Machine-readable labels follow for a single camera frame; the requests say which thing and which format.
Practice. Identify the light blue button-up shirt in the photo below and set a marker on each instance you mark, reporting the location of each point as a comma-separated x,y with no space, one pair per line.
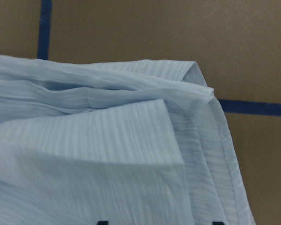
132,143

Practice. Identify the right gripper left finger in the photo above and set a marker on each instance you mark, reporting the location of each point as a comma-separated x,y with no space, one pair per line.
102,223

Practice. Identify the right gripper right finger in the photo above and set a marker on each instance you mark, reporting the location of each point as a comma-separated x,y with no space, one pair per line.
217,223

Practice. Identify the brown paper table cover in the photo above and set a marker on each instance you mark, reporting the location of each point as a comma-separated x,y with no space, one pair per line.
237,45

